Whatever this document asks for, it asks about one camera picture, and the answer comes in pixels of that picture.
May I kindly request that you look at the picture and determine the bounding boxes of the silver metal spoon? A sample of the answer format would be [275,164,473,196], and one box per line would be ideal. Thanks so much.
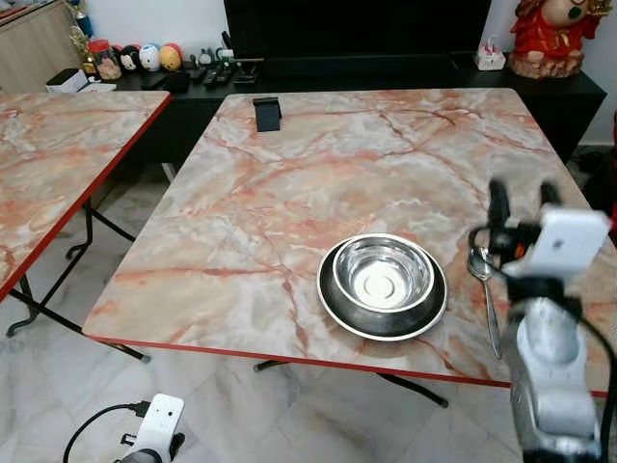
[468,248,504,360]

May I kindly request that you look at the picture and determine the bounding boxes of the stainless steel bowl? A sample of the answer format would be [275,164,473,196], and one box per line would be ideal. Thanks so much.
[333,237,434,312]

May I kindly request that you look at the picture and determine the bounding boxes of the stainless steel plate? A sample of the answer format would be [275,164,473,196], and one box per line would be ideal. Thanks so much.
[318,234,449,341]

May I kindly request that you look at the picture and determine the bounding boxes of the small white ornament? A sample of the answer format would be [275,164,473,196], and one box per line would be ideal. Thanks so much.
[475,37,506,71]

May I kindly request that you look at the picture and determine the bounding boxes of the red fortune god statue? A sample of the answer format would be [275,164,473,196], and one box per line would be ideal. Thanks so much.
[508,0,589,80]

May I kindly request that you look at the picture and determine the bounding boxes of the black metal table legs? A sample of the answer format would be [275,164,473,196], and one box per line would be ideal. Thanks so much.
[254,359,449,408]
[5,198,150,363]

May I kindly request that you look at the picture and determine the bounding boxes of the black television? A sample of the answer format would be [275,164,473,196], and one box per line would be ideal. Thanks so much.
[224,0,495,61]

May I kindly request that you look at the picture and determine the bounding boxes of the small black box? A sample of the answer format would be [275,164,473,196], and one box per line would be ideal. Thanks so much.
[254,96,282,133]

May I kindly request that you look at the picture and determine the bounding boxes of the yellow round plush toy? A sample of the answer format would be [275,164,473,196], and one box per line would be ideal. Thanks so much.
[159,42,183,71]

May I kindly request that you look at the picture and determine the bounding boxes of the white round plush toy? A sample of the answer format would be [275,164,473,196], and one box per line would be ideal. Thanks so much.
[139,42,162,72]

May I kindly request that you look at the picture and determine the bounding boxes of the black round plush toy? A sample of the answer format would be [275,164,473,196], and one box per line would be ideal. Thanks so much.
[118,44,142,74]

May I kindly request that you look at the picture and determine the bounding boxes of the red lidded snack jar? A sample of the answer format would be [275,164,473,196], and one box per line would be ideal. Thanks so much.
[90,39,122,81]

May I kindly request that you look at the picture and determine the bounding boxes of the small white box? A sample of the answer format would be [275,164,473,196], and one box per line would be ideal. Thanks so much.
[45,68,91,95]

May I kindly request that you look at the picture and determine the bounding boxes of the gold trophy figurine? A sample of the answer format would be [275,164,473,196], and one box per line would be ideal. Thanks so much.
[69,10,93,74]

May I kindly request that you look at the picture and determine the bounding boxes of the light wooden cabinet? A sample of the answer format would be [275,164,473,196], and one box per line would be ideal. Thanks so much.
[0,0,80,95]

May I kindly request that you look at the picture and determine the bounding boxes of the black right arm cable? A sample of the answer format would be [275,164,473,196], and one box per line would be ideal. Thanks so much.
[468,224,617,463]

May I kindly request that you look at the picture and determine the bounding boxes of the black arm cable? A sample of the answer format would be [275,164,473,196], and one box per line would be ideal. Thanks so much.
[468,224,617,463]
[63,400,153,463]

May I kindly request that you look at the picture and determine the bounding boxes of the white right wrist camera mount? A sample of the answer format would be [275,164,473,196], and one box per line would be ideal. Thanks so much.
[503,206,612,282]

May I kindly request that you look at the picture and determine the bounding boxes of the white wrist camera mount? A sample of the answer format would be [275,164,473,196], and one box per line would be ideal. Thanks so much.
[503,206,612,282]
[138,394,185,456]

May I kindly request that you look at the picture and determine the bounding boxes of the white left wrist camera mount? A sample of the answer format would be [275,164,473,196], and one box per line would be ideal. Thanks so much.
[138,394,185,456]

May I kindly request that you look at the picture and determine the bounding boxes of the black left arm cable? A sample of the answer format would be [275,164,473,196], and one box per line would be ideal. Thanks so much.
[63,400,153,463]

